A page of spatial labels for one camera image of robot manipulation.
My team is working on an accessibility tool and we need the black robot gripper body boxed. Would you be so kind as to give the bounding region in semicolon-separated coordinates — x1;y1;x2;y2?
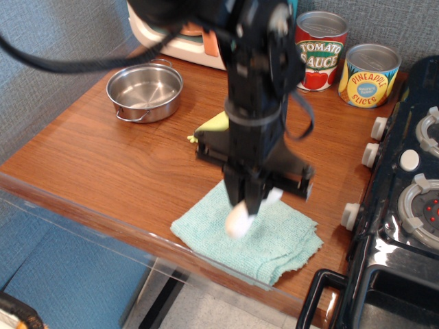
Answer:
195;114;315;199

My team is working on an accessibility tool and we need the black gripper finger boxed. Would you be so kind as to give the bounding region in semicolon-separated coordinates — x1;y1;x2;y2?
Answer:
223;167;246;206
245;177;273;216

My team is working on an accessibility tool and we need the white plush mushroom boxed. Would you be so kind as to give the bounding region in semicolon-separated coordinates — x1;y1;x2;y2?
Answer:
225;188;283;239

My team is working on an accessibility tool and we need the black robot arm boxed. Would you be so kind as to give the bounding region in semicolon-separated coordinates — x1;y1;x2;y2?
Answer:
130;1;314;215

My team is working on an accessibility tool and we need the light blue folded cloth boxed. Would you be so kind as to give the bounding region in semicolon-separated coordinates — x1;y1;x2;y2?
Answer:
171;182;323;289

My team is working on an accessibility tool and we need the small steel pan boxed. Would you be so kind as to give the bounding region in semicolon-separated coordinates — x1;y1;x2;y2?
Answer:
106;60;184;123

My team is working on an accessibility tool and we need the toy microwave teal and cream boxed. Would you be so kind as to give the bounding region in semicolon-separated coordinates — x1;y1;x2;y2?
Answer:
127;4;226;70

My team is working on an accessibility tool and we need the tomato sauce can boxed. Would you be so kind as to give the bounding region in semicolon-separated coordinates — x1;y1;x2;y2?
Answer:
296;11;348;91

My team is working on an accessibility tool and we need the pineapple slices can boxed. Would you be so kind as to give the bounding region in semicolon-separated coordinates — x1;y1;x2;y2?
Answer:
338;43;401;109

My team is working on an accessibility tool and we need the black toy stove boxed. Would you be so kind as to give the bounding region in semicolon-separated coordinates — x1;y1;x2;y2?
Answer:
296;56;438;328

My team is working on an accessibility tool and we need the dark object bottom left corner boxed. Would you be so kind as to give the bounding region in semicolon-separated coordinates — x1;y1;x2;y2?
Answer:
1;291;47;329

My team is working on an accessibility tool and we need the green handled metal spoon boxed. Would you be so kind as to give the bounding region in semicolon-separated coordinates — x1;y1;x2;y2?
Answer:
187;111;229;143

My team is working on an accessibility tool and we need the black braided cable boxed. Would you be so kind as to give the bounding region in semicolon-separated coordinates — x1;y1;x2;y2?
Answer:
0;20;193;73

